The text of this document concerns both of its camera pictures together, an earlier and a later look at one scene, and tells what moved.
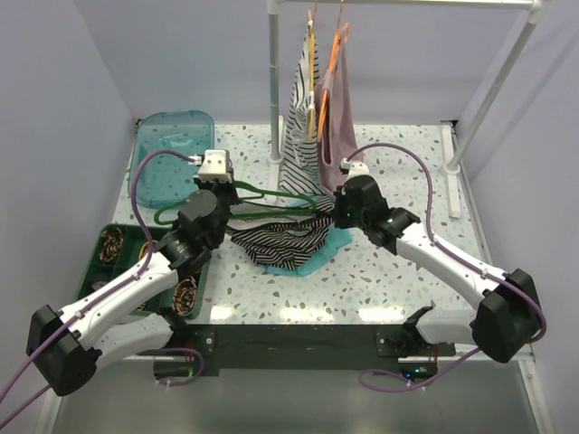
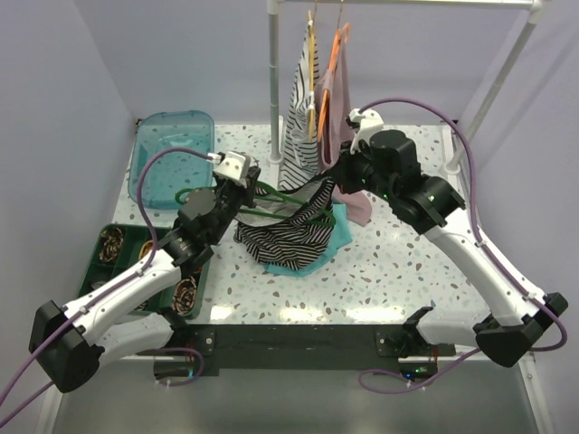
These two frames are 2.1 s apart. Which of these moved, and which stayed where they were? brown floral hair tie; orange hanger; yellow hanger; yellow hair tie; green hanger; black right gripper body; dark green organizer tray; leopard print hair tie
Moved: green hanger; black right gripper body
Stayed: orange hanger; yellow hair tie; yellow hanger; leopard print hair tie; dark green organizer tray; brown floral hair tie
